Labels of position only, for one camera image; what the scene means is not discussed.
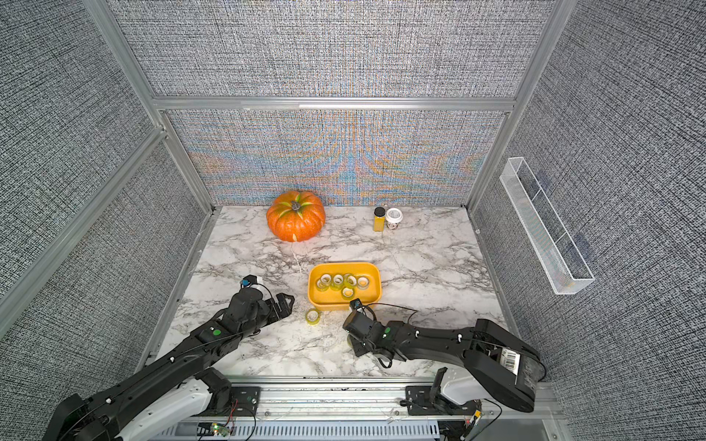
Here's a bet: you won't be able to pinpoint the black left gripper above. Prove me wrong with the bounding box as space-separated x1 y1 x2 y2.
239 291 296 341

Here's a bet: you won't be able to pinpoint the pale clear tape roll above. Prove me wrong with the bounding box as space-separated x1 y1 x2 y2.
344 274 358 288

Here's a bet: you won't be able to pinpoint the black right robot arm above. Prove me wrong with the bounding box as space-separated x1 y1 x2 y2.
343 311 546 413

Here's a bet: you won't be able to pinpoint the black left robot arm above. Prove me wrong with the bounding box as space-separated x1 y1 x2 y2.
42 287 295 440

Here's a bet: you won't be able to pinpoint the yellow plastic storage box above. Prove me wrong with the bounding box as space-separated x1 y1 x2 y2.
307 262 382 311

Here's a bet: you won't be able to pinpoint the orange pumpkin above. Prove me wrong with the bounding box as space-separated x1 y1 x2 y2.
267 191 327 243

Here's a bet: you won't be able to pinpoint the yellow juice bottle black cap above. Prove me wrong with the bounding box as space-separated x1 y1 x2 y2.
373 207 386 232

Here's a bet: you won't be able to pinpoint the small white lidded jar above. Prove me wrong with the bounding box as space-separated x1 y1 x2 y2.
385 208 404 230

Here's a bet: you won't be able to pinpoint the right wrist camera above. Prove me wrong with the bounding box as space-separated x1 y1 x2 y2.
349 299 365 312

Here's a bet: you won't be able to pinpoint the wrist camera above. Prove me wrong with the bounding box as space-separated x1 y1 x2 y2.
240 275 261 290
349 299 365 312

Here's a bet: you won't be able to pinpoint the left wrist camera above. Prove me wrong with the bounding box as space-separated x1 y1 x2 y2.
240 275 261 290

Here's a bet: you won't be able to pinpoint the front rail base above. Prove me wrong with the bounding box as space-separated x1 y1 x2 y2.
137 377 571 440

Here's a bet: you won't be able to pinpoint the clear acrylic wall shelf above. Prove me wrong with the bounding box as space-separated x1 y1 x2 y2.
499 157 595 295

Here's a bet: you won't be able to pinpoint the aluminium frame rails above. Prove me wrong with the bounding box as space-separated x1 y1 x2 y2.
0 0 580 415

